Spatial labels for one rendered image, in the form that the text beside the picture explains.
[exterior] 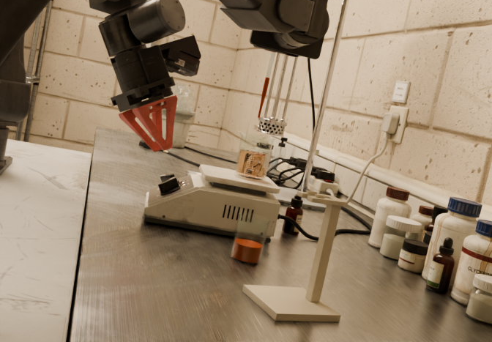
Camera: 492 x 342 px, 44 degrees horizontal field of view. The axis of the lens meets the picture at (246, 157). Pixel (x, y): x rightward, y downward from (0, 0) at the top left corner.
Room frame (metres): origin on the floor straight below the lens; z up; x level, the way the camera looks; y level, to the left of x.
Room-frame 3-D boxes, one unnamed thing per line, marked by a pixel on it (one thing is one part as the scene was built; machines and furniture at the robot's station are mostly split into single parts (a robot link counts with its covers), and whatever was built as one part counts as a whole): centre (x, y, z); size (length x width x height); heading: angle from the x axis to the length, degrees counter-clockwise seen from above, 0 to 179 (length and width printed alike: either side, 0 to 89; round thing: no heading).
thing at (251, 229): (0.80, -0.03, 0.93); 0.04 x 0.04 x 0.06
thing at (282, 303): (0.65, -0.08, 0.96); 0.08 x 0.08 x 0.13; 27
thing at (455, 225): (0.90, -0.34, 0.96); 0.07 x 0.07 x 0.13
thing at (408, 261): (0.95, -0.29, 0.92); 0.04 x 0.04 x 0.04
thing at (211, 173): (0.96, 0.01, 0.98); 0.12 x 0.12 x 0.01; 9
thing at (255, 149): (0.96, -0.01, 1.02); 0.06 x 0.05 x 0.08; 90
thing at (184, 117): (2.02, 0.27, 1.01); 0.14 x 0.14 x 0.21
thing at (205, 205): (0.96, 0.03, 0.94); 0.22 x 0.13 x 0.08; 99
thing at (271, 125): (1.40, -0.04, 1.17); 0.07 x 0.07 x 0.25
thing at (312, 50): (0.85, -0.03, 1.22); 0.10 x 0.07 x 0.07; 99
